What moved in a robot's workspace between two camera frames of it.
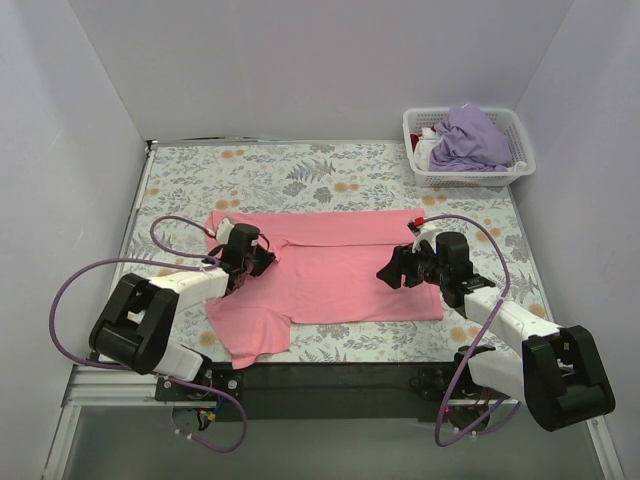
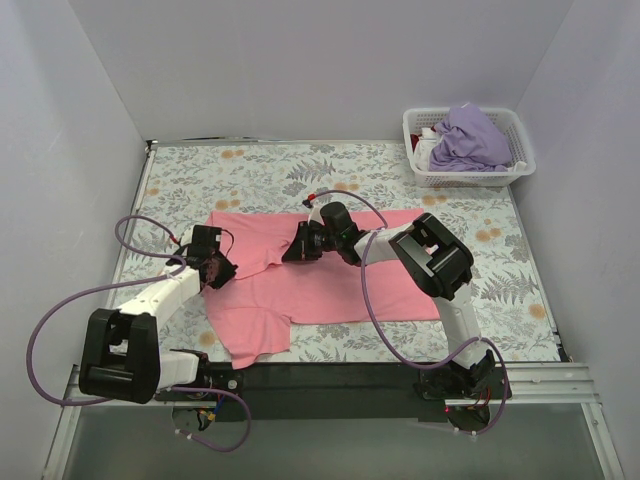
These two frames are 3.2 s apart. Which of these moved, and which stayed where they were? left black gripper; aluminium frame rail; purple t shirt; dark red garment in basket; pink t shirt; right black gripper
Moved: left black gripper; right black gripper
Stayed: pink t shirt; purple t shirt; dark red garment in basket; aluminium frame rail
